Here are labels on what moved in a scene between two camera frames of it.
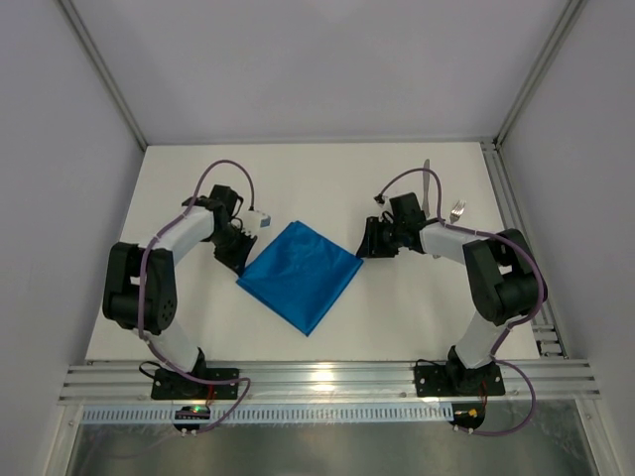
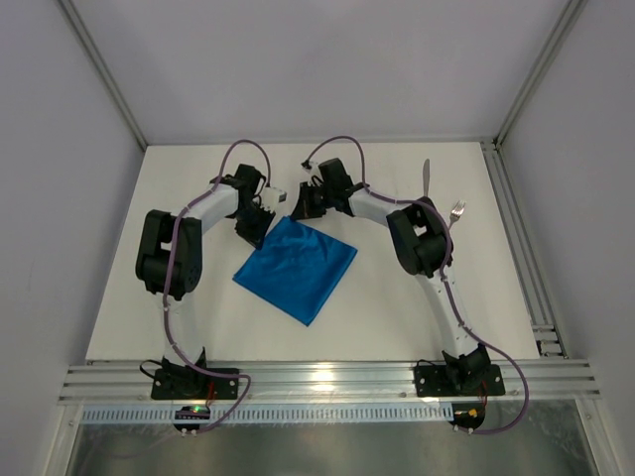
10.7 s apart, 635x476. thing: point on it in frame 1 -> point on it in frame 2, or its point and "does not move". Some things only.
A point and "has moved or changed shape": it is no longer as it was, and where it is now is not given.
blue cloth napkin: (301, 274) has moved or changed shape
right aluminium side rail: (547, 340) does not move
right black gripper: (375, 237) -> (308, 202)
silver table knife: (426, 185) does not move
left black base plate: (178, 385) does not move
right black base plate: (455, 380) does not move
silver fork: (457, 211) does not move
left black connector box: (191, 413) does not move
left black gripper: (233, 246) -> (255, 220)
